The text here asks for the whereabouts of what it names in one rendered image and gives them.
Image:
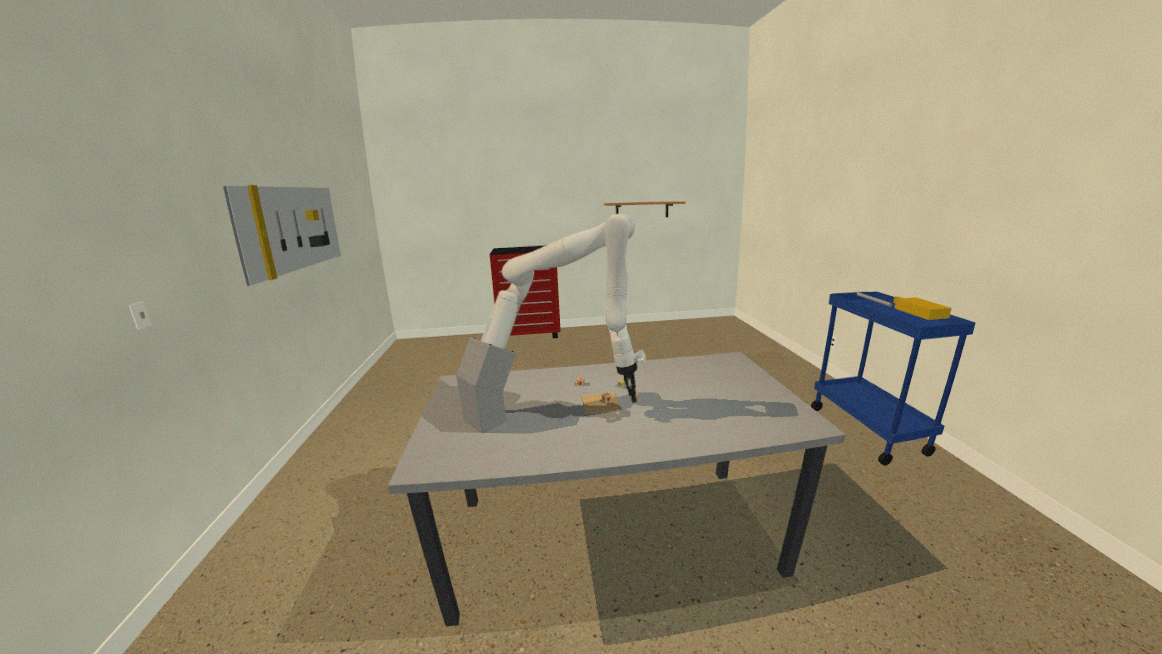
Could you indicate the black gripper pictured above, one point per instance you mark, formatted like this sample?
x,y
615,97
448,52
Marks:
x,y
627,371

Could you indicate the tan flat mat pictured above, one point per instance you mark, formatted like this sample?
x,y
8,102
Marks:
x,y
594,404

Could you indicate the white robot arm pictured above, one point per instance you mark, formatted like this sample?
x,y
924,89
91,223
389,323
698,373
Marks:
x,y
519,271

